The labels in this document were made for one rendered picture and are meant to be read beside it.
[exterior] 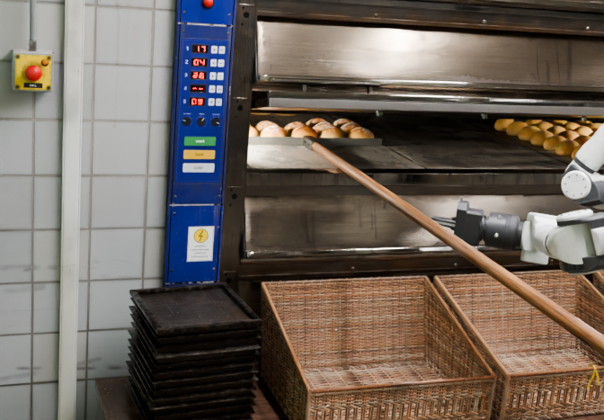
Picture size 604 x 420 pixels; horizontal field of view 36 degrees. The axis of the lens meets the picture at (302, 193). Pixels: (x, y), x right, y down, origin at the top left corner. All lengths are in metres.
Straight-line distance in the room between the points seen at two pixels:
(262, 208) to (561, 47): 1.08
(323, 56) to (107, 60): 0.61
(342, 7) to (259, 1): 0.25
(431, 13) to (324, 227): 0.71
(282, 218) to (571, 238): 1.02
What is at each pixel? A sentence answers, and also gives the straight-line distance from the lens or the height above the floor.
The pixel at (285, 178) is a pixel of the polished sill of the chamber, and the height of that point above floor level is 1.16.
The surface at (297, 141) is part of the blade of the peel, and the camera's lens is 3.10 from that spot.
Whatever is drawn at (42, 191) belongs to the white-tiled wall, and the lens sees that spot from 2.57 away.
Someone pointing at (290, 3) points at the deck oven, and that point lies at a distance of 2.62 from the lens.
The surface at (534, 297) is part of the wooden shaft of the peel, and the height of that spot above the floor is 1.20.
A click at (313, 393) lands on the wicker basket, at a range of 2.40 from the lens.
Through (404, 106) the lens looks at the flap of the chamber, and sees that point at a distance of 2.63.
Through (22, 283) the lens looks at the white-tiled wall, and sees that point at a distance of 2.65.
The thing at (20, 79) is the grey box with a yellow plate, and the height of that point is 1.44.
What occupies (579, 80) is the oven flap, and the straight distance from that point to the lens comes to 3.07.
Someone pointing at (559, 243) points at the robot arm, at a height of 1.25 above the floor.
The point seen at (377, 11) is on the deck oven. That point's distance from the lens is 2.72.
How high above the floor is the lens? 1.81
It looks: 15 degrees down
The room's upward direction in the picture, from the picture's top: 5 degrees clockwise
